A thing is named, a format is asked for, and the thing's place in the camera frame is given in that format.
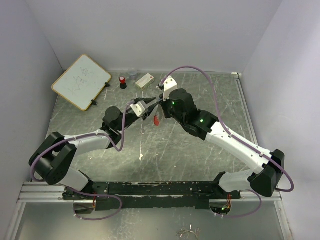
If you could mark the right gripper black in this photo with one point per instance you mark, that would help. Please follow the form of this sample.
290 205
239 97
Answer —
163 104

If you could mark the white green staple box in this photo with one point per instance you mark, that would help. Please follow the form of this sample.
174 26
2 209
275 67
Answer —
145 81

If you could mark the aluminium rail frame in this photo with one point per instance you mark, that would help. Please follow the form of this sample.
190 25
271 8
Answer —
152 165

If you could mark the yellow framed whiteboard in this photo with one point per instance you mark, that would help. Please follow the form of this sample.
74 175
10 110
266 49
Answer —
82 82

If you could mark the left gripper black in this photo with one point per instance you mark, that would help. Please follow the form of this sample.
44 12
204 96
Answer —
146 101

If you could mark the red black stamp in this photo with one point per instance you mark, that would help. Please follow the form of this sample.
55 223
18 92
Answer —
122 82

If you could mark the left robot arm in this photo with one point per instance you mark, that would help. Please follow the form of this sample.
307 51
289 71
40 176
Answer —
51 163

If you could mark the black base bar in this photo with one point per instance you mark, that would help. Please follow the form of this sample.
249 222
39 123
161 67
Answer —
148 195

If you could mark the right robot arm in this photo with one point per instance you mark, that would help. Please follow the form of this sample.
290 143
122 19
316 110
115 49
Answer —
265 166

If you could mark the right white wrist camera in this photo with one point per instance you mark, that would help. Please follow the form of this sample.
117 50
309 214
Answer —
168 86

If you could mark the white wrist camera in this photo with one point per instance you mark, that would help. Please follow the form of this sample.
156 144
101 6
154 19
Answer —
168 86
139 108

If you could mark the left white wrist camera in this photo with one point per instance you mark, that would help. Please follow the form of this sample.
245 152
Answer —
139 108

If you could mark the clear jar of paperclips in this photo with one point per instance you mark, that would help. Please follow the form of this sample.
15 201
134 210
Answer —
133 74

